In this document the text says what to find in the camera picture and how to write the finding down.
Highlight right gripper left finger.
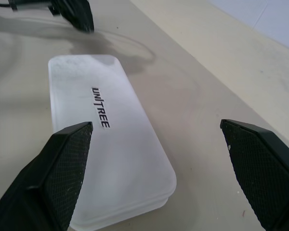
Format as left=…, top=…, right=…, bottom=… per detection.
left=0, top=121, right=94, bottom=231

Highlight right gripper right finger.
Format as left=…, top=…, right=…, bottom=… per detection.
left=220, top=119, right=289, bottom=231

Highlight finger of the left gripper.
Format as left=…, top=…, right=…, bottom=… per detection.
left=48, top=0, right=71, bottom=19
left=68, top=0, right=95, bottom=32

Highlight white plastic pencil case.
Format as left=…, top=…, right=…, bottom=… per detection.
left=48, top=54, right=178, bottom=231

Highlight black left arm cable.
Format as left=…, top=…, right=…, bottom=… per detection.
left=0, top=0, right=18, bottom=12

